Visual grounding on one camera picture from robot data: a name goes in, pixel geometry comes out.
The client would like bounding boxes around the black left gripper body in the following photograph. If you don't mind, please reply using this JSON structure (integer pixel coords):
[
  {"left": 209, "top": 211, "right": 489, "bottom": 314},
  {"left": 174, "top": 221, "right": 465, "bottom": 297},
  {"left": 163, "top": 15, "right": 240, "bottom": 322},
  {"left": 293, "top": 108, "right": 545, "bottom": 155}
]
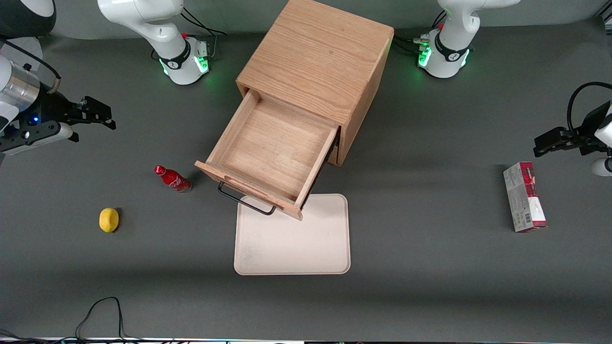
[{"left": 573, "top": 101, "right": 612, "bottom": 155}]

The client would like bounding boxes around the wooden drawer with notched front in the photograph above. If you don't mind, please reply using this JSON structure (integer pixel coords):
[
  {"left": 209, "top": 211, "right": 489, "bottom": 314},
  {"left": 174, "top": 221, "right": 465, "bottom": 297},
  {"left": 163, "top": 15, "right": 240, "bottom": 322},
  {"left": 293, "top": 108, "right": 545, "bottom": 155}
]
[{"left": 195, "top": 88, "right": 341, "bottom": 221}]

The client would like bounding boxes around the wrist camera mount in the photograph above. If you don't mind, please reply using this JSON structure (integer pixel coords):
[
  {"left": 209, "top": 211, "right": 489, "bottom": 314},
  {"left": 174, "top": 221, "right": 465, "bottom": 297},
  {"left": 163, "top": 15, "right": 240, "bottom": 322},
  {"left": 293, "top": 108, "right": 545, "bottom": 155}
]
[
  {"left": 0, "top": 122, "right": 79, "bottom": 156},
  {"left": 579, "top": 143, "right": 612, "bottom": 177}
]

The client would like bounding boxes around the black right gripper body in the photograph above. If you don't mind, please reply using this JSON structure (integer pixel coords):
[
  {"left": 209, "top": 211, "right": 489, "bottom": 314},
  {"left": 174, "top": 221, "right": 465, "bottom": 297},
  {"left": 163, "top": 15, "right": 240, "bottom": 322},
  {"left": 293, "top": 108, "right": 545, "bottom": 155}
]
[{"left": 19, "top": 88, "right": 87, "bottom": 132}]

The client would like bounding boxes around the red plaid carton box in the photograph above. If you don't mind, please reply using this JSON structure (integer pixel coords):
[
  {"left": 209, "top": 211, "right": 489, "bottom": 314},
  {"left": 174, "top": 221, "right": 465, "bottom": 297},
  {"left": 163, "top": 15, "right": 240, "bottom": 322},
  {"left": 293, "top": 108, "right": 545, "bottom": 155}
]
[{"left": 503, "top": 161, "right": 547, "bottom": 233}]

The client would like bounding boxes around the black looped table cable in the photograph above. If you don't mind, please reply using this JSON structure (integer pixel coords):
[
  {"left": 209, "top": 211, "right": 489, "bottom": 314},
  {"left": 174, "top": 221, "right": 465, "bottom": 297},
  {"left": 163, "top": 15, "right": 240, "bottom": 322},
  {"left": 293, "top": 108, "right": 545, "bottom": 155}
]
[{"left": 76, "top": 296, "right": 127, "bottom": 341}]

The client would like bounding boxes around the yellow lemon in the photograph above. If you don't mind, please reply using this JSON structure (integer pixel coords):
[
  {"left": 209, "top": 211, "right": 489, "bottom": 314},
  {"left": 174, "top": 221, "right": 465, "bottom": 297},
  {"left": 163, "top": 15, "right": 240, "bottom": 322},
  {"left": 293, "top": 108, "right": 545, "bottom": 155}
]
[{"left": 99, "top": 207, "right": 120, "bottom": 233}]

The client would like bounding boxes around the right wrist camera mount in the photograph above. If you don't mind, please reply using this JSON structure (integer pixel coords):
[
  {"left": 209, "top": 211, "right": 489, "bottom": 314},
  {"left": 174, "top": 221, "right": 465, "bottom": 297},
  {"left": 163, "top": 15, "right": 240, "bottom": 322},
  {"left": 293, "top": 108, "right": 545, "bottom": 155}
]
[{"left": 0, "top": 122, "right": 79, "bottom": 156}]

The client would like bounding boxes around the black base cable bundle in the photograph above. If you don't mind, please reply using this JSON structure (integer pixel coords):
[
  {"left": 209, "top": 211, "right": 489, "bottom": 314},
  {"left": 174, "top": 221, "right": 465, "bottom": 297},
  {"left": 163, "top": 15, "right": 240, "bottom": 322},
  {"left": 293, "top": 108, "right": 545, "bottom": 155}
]
[
  {"left": 181, "top": 6, "right": 226, "bottom": 38},
  {"left": 392, "top": 10, "right": 448, "bottom": 54}
]

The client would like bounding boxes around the red cola bottle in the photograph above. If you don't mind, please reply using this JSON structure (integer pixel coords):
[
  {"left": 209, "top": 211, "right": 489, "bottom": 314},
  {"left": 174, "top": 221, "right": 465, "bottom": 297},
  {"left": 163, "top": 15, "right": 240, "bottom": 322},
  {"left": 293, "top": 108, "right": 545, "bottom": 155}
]
[{"left": 153, "top": 165, "right": 192, "bottom": 194}]

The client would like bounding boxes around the beige rectangular tray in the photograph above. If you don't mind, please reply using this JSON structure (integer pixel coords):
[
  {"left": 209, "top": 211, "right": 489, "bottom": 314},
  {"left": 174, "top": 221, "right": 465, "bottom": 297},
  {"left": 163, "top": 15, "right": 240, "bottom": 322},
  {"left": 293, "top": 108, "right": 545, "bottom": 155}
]
[{"left": 234, "top": 193, "right": 351, "bottom": 276}]

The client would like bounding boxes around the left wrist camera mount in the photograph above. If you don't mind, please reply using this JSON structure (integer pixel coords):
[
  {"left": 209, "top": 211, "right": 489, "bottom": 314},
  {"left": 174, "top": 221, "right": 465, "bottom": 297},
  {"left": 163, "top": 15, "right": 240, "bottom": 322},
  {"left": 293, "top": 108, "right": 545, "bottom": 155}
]
[{"left": 579, "top": 143, "right": 612, "bottom": 177}]

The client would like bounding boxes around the wooden drawer cabinet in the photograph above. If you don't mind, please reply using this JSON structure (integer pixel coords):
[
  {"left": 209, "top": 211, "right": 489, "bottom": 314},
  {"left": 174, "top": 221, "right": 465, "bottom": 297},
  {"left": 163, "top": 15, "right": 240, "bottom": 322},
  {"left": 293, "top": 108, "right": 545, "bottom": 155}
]
[{"left": 236, "top": 0, "right": 395, "bottom": 167}]

